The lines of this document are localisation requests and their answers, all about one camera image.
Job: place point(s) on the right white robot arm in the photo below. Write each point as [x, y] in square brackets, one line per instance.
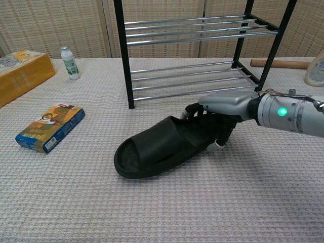
[298, 116]

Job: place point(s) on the small white plastic bottle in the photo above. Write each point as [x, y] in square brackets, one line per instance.
[71, 65]

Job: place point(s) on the black rubber slipper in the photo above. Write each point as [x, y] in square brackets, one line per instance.
[157, 144]

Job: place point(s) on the wooden rolling pin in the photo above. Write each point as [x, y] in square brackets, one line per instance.
[281, 63]

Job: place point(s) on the beige woven folding screen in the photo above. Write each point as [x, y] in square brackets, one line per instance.
[63, 25]

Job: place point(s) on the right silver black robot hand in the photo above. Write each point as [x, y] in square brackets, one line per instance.
[227, 103]

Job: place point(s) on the black and chrome shoe rack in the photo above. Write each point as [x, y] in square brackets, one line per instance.
[126, 63]

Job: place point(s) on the colourful blue yellow card box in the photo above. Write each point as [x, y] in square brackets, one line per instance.
[48, 126]

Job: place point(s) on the white waffle weave tablecloth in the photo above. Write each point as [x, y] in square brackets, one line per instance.
[114, 202]

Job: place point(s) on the yellow cat print tissue pack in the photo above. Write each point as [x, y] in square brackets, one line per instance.
[22, 76]

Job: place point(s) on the beige bottle with blue cap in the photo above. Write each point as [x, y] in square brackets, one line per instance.
[315, 73]

